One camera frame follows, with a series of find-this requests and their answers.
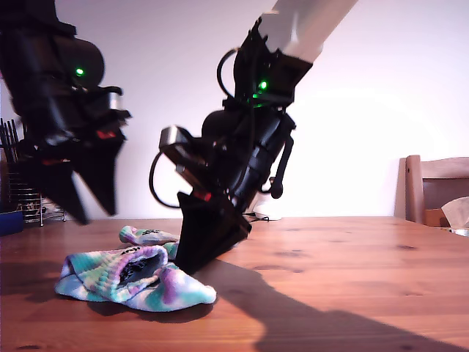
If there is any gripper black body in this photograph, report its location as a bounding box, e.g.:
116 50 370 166
199 146 281 230
25 109 132 166

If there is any tie-dye Hugging Face sock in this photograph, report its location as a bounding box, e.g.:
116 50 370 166
119 225 181 257
54 244 218 313

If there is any dark blue container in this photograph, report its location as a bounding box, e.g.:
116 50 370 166
0 210 25 236

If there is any brown wooden chair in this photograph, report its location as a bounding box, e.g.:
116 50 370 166
394 155 469 228

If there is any chrome wire utensil caddy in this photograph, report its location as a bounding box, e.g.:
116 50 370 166
7 161 67 227

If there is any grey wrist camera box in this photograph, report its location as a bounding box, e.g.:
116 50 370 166
93 86 125 114
159 125 206 173

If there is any thick black cable loop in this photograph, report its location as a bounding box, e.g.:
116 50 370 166
269 133 294 199

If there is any thin black camera cable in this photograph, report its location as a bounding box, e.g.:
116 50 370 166
148 150 184 210

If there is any thin black cable loop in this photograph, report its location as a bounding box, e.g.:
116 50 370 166
216 47 239 100

